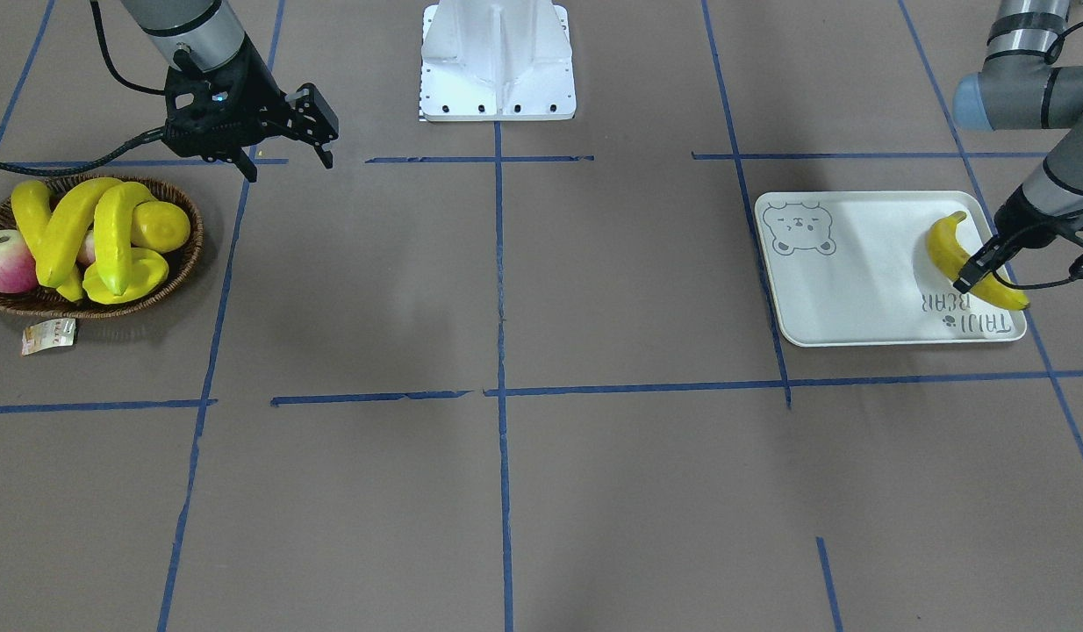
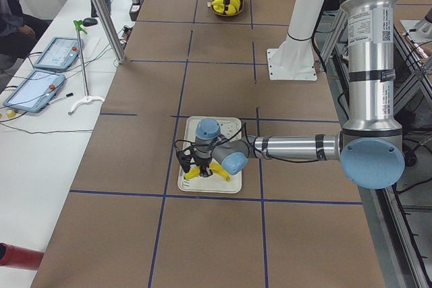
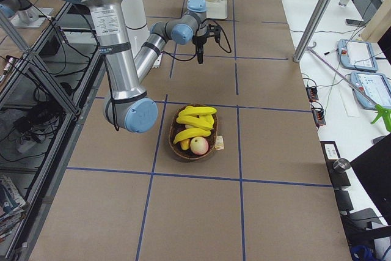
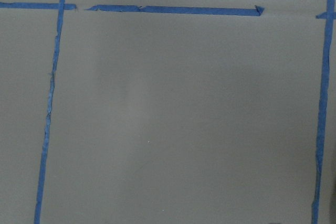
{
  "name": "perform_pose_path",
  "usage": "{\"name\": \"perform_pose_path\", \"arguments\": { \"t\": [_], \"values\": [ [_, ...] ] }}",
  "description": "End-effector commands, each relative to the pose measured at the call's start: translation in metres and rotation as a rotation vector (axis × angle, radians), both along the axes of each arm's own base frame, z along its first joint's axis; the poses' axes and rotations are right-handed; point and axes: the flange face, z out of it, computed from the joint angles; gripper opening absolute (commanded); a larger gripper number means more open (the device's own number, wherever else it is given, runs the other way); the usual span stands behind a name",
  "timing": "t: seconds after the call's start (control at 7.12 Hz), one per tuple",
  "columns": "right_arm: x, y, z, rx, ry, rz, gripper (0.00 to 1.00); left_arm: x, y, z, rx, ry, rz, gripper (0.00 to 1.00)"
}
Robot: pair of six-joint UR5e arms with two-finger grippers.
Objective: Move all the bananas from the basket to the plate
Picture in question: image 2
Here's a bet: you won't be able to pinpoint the yellow plastic banana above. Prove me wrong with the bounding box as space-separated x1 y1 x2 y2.
211 0 225 14
184 167 200 180
209 163 232 182
226 0 242 16

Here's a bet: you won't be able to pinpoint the brown wicker basket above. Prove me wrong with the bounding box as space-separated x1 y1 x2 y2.
210 0 244 17

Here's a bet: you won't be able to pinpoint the white bear print tray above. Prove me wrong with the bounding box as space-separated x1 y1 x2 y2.
178 116 242 194

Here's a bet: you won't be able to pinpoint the orange relay module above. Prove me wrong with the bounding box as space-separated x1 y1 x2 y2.
121 26 133 41

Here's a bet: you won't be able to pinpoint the black keyboard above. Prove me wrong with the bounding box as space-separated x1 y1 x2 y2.
90 0 111 18

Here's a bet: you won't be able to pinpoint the black computer mouse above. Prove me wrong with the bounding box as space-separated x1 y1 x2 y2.
82 18 98 27

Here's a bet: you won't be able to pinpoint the green tipped reacher grabber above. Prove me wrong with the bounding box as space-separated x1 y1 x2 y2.
68 20 105 115

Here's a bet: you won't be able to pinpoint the far teach pendant tablet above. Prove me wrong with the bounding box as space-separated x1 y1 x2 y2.
34 36 79 71

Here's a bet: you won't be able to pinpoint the teach pendant tablet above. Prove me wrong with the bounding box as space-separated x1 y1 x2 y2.
3 69 65 113
34 36 79 71

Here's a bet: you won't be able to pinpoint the near teach pendant tablet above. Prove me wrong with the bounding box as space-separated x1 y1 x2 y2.
3 69 65 113

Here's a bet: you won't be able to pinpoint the yellow tape roll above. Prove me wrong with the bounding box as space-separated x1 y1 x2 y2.
6 109 17 119

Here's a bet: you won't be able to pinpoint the red fire extinguisher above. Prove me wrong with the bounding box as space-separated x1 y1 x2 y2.
1 243 45 270

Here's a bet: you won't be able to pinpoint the seated person dark clothes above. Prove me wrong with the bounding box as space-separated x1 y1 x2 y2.
1 0 49 59

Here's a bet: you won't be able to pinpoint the wrist black camera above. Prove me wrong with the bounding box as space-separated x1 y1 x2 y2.
175 148 194 173

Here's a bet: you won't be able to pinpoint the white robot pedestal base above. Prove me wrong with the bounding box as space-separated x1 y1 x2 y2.
267 0 324 81

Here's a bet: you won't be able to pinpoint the aluminium frame post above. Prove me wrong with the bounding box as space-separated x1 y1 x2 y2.
91 0 126 64

